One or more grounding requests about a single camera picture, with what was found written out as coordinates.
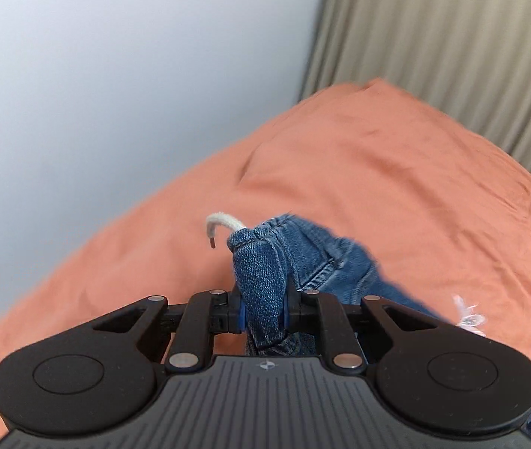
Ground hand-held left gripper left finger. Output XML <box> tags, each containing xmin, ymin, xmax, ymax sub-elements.
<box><xmin>83</xmin><ymin>289</ymin><xmax>247</xmax><ymax>375</ymax></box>

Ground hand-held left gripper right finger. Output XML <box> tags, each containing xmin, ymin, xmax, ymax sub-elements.
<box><xmin>279</xmin><ymin>289</ymin><xmax>442</xmax><ymax>373</ymax></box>

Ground blue denim pants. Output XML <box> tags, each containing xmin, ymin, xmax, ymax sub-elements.
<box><xmin>225</xmin><ymin>213</ymin><xmax>531</xmax><ymax>427</ymax></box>

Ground orange bed sheet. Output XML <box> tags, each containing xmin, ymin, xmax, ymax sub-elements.
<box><xmin>0</xmin><ymin>78</ymin><xmax>531</xmax><ymax>445</ymax></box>

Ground beige pleated curtain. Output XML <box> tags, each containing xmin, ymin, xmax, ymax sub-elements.
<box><xmin>297</xmin><ymin>0</ymin><xmax>531</xmax><ymax>193</ymax></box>

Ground white drawstring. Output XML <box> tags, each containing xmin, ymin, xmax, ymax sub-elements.
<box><xmin>205</xmin><ymin>212</ymin><xmax>250</xmax><ymax>250</ymax></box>

